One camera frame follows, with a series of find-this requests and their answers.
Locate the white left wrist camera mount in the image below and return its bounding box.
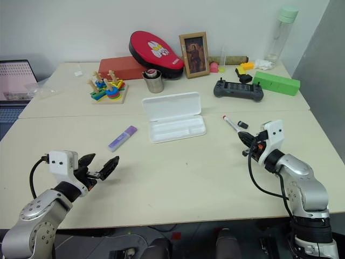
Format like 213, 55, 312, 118
47, 150, 90, 195

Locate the red rectangular box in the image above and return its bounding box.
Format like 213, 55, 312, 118
98, 56, 148, 81

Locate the white plastic pencil case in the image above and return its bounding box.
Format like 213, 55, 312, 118
141, 91, 208, 144

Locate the black yellow small device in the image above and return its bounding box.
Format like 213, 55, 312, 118
234, 67, 253, 83

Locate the white crumpled tissue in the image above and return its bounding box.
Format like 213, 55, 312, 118
254, 58, 274, 71

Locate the green rectangular block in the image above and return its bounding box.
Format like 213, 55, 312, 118
252, 71, 301, 97

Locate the purple highlighter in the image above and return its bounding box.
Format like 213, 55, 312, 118
108, 125, 139, 153

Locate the red black boxing pad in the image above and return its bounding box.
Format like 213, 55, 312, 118
128, 30, 185, 80

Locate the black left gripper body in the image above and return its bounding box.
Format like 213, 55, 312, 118
74, 165, 106, 191

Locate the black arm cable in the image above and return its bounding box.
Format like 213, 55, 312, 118
247, 145, 295, 217
29, 154, 51, 200

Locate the red-tipped silver pen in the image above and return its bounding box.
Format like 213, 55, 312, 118
222, 115, 244, 135

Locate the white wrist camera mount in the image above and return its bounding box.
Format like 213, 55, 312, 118
257, 119, 284, 165
47, 150, 90, 195

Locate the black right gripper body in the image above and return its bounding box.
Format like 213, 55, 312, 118
242, 132, 268, 160

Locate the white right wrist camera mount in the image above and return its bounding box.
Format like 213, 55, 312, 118
257, 119, 284, 165

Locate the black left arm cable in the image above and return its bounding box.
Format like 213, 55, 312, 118
29, 154, 51, 200

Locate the clear bottle green lid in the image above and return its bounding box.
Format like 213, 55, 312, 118
265, 6, 299, 66

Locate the grey handheld game controller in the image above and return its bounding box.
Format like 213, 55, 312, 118
213, 78, 265, 103

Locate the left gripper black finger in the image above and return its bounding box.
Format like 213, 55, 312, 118
100, 155, 120, 181
78, 153, 97, 169

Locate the stainless steel cup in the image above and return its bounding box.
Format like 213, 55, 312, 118
142, 70, 165, 94

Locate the brown rolled mat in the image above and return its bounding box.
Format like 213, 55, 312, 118
207, 54, 250, 66

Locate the wooden picture frame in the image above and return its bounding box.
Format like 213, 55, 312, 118
178, 31, 211, 79

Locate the dark rounded shape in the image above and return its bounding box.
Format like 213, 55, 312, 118
215, 227, 242, 259
140, 237, 174, 259

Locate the clear plastic bag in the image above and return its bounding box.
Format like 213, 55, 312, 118
24, 81, 59, 98

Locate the small clear labelled bag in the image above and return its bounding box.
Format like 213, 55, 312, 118
71, 63, 87, 78

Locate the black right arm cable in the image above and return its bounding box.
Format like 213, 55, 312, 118
247, 145, 295, 217

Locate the open laptop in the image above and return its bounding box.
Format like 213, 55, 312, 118
0, 59, 39, 141

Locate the wooden colourful stacking toy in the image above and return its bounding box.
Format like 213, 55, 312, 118
86, 70, 130, 105

